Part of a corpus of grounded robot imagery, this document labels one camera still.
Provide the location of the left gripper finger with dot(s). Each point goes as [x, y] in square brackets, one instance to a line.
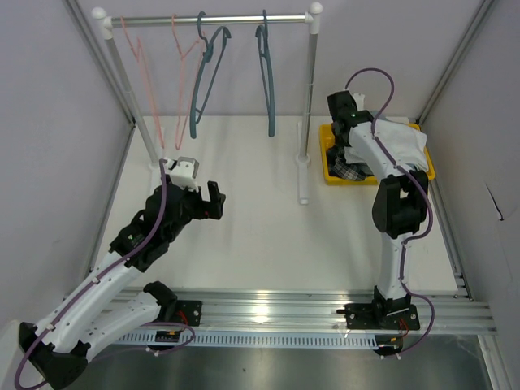
[214, 210]
[215, 195]

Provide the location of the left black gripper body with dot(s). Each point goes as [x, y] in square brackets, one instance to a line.
[194, 207]

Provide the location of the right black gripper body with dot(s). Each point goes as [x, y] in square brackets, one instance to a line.
[340, 137]

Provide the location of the white skirt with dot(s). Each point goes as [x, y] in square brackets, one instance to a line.
[392, 145]

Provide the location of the pink wire hanger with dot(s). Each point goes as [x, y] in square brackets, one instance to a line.
[190, 58]

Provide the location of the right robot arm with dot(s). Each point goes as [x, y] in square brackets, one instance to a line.
[399, 209]

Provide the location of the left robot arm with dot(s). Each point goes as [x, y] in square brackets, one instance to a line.
[61, 345]

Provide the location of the teal hanger left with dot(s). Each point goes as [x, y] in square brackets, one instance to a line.
[207, 81]

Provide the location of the teal hanger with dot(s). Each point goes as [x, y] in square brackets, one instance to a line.
[266, 69]
[207, 81]

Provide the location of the teal hanger right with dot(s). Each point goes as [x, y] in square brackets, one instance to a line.
[266, 69]

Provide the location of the pink hanger far left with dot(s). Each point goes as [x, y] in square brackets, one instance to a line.
[141, 60]

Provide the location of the yellow plastic bin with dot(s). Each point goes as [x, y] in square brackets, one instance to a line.
[326, 140]

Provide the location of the silver clothes rack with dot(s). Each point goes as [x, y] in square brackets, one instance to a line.
[209, 28]

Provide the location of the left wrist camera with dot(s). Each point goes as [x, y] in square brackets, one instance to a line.
[183, 173]

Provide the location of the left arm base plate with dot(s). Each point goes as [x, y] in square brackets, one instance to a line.
[189, 312]

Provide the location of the aluminium rail base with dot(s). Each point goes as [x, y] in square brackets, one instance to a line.
[315, 311]

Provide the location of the white slotted cable duct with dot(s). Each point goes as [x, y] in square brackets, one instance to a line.
[256, 339]

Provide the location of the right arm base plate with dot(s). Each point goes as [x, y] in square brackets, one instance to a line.
[364, 316]

